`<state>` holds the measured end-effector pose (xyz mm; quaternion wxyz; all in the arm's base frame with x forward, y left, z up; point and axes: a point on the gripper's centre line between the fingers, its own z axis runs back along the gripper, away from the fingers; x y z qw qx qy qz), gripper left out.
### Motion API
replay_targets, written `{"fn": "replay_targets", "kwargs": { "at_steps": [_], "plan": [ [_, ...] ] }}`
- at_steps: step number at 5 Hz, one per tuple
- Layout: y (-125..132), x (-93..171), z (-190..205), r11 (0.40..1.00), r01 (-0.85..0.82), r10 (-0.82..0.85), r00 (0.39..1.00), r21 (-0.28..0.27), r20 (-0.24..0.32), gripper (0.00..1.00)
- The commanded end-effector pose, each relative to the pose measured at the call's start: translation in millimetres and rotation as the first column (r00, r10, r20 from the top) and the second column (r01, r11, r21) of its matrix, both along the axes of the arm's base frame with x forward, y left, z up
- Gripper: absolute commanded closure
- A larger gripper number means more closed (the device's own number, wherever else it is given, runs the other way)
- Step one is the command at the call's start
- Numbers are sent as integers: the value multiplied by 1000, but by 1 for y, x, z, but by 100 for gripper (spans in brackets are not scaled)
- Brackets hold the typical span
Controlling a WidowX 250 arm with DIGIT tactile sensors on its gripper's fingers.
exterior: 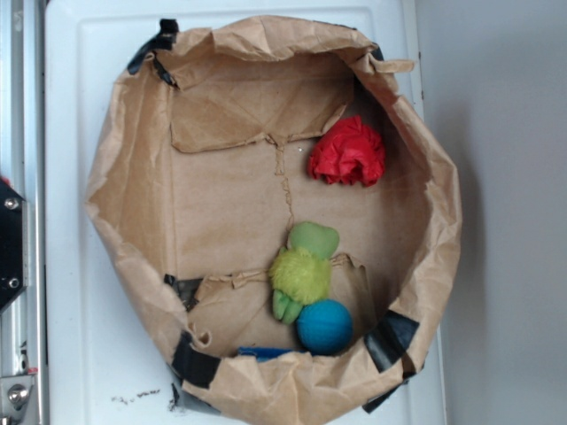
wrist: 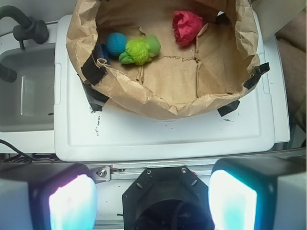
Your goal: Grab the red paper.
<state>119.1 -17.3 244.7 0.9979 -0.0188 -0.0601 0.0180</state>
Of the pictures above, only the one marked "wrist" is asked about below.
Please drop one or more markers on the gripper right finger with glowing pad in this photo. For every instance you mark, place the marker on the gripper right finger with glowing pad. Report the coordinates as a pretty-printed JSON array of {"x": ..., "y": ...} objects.
[{"x": 259, "y": 193}]

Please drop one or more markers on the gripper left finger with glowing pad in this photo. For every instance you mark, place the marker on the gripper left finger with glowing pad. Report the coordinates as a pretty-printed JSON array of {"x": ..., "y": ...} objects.
[{"x": 47, "y": 196}]

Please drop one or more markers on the red paper ball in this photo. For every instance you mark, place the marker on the red paper ball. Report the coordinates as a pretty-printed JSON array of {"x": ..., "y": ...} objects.
[{"x": 186, "y": 25}]

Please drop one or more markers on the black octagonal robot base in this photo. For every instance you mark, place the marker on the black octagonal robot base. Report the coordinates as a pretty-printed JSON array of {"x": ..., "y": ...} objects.
[{"x": 170, "y": 198}]

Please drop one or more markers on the grey toy sink basin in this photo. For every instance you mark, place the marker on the grey toy sink basin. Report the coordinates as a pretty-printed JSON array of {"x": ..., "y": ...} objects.
[{"x": 27, "y": 103}]

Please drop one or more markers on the black tape piece right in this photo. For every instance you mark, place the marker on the black tape piece right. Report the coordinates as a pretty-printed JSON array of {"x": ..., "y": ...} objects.
[{"x": 248, "y": 86}]

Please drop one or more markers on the black tape piece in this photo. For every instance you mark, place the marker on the black tape piece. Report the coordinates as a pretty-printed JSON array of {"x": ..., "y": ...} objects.
[
  {"x": 93, "y": 75},
  {"x": 248, "y": 86}
]

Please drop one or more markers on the black tape piece left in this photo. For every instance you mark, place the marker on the black tape piece left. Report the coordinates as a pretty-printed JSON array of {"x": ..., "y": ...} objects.
[{"x": 93, "y": 75}]

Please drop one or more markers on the dark blue small object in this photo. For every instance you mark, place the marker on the dark blue small object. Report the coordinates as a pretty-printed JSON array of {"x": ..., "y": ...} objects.
[{"x": 102, "y": 54}]

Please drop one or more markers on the brown paper bag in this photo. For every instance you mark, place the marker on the brown paper bag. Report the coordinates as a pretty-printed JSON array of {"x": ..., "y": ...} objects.
[{"x": 179, "y": 82}]

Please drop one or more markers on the blue textured ball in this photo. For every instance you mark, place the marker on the blue textured ball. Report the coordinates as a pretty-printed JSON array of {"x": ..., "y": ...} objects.
[{"x": 116, "y": 43}]

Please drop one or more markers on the green plush toy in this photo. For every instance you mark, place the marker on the green plush toy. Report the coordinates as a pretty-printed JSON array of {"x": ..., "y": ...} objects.
[{"x": 138, "y": 51}]

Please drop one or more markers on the aluminium extrusion rail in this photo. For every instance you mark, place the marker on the aluminium extrusion rail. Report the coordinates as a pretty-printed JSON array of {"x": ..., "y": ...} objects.
[{"x": 105, "y": 173}]

